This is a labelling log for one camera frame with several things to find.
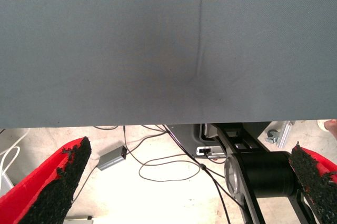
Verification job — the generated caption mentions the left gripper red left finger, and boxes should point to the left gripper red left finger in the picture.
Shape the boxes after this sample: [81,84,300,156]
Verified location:
[0,136,92,224]

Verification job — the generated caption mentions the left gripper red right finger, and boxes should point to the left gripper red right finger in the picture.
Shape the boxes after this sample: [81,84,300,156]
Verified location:
[289,141,337,224]

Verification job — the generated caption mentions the white box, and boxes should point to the white box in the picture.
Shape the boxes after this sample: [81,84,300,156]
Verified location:
[0,174,14,196]

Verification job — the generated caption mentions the silver metal bar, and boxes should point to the silver metal bar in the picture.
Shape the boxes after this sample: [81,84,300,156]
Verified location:
[64,215,94,224]

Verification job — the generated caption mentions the black cylinder with silver cap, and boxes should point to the black cylinder with silver cap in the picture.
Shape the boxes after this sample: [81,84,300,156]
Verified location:
[224,151,295,199]

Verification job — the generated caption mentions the aluminium profile bar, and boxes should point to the aluminium profile bar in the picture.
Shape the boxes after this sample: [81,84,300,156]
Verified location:
[276,120,296,149]

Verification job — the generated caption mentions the person foot in white shoe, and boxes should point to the person foot in white shoe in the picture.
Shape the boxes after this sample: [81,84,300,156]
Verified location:
[317,118,337,138]

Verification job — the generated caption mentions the grey caster wheel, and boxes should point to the grey caster wheel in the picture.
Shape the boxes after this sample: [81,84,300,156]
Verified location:
[265,129,280,145]

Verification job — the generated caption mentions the small grey adapter box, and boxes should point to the small grey adapter box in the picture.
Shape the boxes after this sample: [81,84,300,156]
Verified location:
[96,145,127,171]

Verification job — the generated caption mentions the white connector plate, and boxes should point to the white connector plate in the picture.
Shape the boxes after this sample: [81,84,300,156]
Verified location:
[196,146,227,157]

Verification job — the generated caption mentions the grey base panel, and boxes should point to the grey base panel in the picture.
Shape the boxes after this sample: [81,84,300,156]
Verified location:
[168,124,229,159]

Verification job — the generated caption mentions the dark grey table cloth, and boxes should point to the dark grey table cloth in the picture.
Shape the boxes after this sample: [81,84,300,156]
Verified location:
[0,0,337,129]

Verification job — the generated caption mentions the white floor cable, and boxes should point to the white floor cable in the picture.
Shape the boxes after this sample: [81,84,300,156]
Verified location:
[0,129,30,190]

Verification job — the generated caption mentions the thick black floor cable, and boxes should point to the thick black floor cable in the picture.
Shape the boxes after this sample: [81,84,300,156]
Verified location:
[162,124,232,224]

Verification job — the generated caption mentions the thin dark looped cable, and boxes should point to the thin dark looped cable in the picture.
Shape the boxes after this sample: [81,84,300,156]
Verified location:
[123,126,202,182]

